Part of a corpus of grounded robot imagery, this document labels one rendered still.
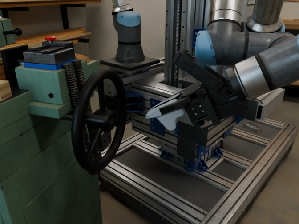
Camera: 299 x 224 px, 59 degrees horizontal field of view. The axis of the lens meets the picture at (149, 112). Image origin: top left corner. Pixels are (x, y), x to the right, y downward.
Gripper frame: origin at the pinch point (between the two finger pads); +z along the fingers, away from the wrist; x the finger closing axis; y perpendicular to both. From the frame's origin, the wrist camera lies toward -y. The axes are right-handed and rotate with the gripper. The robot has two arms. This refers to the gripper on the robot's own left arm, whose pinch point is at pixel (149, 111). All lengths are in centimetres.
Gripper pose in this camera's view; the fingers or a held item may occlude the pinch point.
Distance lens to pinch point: 58.9
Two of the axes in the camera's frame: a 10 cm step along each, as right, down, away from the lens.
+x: 2.6, -3.6, 8.9
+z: -8.4, 3.7, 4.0
